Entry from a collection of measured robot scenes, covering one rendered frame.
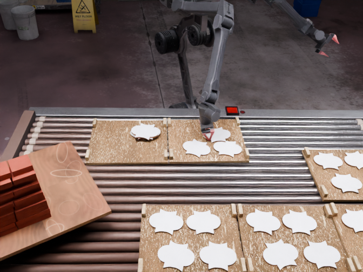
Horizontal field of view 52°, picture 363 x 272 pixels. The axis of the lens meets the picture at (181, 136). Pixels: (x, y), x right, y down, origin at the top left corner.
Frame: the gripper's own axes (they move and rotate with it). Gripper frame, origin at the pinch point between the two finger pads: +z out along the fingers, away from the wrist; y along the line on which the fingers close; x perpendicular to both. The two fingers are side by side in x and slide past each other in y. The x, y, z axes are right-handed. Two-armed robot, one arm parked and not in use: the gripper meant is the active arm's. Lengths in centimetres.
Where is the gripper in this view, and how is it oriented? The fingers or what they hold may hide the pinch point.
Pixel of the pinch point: (208, 135)
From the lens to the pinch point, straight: 202.4
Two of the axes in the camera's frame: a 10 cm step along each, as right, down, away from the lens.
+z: 1.7, 7.7, 6.1
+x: -9.8, 1.8, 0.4
